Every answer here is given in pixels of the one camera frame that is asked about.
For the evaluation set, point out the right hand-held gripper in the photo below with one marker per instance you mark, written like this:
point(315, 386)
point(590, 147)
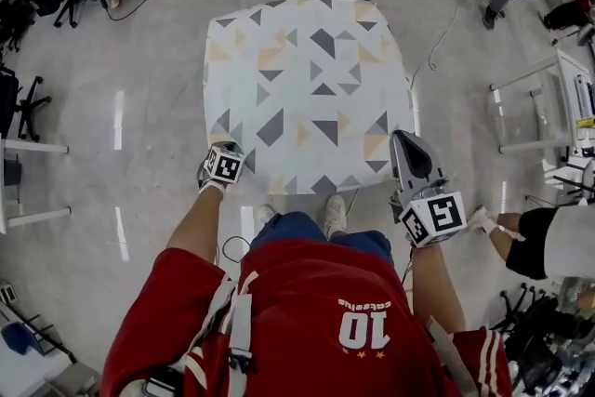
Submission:
point(437, 218)

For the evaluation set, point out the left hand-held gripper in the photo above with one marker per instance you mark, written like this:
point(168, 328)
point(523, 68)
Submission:
point(225, 165)

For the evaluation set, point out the white cloth with triangle pattern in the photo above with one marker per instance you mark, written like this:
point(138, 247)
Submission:
point(302, 74)

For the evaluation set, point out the person's left forearm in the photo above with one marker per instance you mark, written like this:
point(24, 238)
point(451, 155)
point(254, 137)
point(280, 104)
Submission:
point(195, 228)

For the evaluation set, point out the person's right forearm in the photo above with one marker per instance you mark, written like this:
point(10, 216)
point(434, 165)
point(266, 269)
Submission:
point(437, 288)

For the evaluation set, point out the person's left white shoe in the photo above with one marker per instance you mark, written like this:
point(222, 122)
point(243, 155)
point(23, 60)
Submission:
point(266, 215)

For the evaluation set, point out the person's white shoe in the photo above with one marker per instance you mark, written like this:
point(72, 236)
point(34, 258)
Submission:
point(266, 215)
point(334, 214)

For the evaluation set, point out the person's blue shorts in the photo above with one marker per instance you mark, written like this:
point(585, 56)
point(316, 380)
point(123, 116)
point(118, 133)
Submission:
point(288, 228)

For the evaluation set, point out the person's right white shoe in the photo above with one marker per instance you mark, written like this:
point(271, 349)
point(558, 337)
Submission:
point(334, 214)

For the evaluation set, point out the white metal-leg table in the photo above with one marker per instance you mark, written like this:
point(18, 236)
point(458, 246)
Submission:
point(530, 147)

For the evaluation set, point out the person's red jersey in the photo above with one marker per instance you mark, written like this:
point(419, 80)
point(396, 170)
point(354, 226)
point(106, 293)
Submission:
point(302, 293)

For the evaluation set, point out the white desk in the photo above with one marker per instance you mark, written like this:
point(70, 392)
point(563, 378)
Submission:
point(32, 147)

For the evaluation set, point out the harness-mounted black device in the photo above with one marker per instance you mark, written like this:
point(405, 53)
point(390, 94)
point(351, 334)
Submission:
point(162, 383)

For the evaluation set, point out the small white socket box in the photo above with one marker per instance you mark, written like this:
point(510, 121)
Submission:
point(8, 292)

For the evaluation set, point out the blue chair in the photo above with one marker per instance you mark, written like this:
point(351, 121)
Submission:
point(18, 337)

